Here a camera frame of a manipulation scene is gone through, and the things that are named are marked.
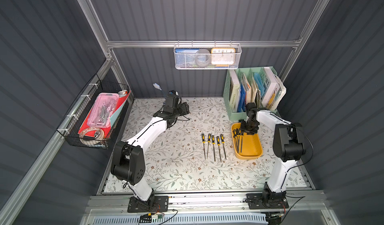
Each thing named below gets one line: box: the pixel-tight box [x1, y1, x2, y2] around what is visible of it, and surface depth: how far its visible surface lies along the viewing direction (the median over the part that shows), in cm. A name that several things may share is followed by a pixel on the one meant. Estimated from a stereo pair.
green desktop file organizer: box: [223, 66, 279, 121], surface depth 101 cm
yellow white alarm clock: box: [211, 48, 236, 67], surface depth 90 cm
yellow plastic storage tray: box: [231, 122, 263, 160], surface depth 95 cm
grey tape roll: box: [195, 48, 211, 67], surface depth 89 cm
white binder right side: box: [261, 67, 287, 111], surface depth 99 cm
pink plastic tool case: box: [87, 92, 120, 128], surface depth 74 cm
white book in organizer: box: [229, 69, 241, 113], surface depth 100 cm
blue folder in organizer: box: [237, 82, 246, 113], surface depth 97 cm
